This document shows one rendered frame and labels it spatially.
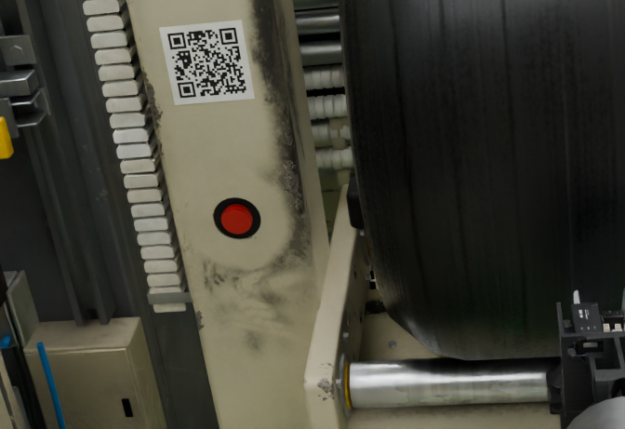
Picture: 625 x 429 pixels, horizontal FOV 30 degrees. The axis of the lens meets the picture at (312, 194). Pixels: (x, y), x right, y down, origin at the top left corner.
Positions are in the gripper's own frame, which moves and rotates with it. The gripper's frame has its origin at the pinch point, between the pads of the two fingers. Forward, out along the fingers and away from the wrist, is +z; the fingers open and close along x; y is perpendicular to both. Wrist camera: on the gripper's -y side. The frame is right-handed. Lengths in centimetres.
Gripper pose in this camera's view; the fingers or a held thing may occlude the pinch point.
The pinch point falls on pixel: (600, 334)
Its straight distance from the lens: 94.0
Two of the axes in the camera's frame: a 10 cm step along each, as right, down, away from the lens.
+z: 1.4, -3.5, 9.3
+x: -9.8, 0.7, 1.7
